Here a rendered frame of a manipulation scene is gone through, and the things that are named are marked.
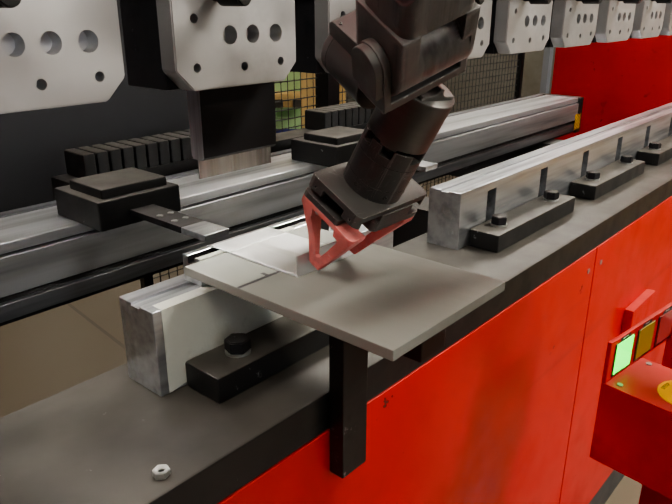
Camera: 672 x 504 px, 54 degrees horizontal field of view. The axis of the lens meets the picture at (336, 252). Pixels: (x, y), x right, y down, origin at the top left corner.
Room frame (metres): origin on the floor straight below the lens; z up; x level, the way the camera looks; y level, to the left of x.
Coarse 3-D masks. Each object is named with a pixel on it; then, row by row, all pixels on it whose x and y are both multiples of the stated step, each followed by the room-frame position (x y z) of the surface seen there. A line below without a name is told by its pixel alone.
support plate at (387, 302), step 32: (224, 256) 0.65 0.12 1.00; (352, 256) 0.65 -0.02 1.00; (384, 256) 0.65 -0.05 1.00; (416, 256) 0.65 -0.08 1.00; (224, 288) 0.58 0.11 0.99; (256, 288) 0.57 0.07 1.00; (288, 288) 0.57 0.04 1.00; (320, 288) 0.57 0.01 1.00; (352, 288) 0.57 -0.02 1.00; (384, 288) 0.57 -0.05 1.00; (416, 288) 0.57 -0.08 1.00; (448, 288) 0.57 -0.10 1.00; (480, 288) 0.57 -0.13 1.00; (320, 320) 0.50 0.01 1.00; (352, 320) 0.50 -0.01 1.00; (384, 320) 0.50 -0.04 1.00; (416, 320) 0.50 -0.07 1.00; (448, 320) 0.51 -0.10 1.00; (384, 352) 0.45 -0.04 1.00
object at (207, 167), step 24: (192, 96) 0.67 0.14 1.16; (216, 96) 0.67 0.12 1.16; (240, 96) 0.70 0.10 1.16; (264, 96) 0.72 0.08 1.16; (192, 120) 0.67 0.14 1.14; (216, 120) 0.67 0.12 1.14; (240, 120) 0.70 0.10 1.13; (264, 120) 0.72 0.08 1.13; (192, 144) 0.67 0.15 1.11; (216, 144) 0.67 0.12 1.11; (240, 144) 0.69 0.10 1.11; (264, 144) 0.72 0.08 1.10; (216, 168) 0.68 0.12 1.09; (240, 168) 0.70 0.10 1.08
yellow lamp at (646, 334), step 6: (654, 324) 0.83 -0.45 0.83; (642, 330) 0.81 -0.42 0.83; (648, 330) 0.82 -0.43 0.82; (642, 336) 0.81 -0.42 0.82; (648, 336) 0.82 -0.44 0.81; (642, 342) 0.81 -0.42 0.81; (648, 342) 0.83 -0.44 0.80; (642, 348) 0.82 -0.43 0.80; (648, 348) 0.83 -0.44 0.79; (636, 354) 0.81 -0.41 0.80; (642, 354) 0.82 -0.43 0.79
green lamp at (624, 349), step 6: (630, 336) 0.79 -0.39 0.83; (624, 342) 0.78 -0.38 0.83; (630, 342) 0.79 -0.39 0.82; (618, 348) 0.77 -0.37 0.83; (624, 348) 0.78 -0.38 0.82; (630, 348) 0.79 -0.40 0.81; (618, 354) 0.77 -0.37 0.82; (624, 354) 0.78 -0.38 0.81; (630, 354) 0.79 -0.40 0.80; (618, 360) 0.77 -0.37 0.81; (624, 360) 0.78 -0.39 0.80; (618, 366) 0.77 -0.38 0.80; (624, 366) 0.78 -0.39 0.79
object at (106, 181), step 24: (72, 192) 0.82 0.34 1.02; (96, 192) 0.79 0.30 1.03; (120, 192) 0.81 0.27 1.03; (144, 192) 0.82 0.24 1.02; (168, 192) 0.85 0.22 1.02; (72, 216) 0.82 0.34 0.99; (96, 216) 0.77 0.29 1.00; (120, 216) 0.79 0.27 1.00; (144, 216) 0.78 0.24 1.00; (168, 216) 0.77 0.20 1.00
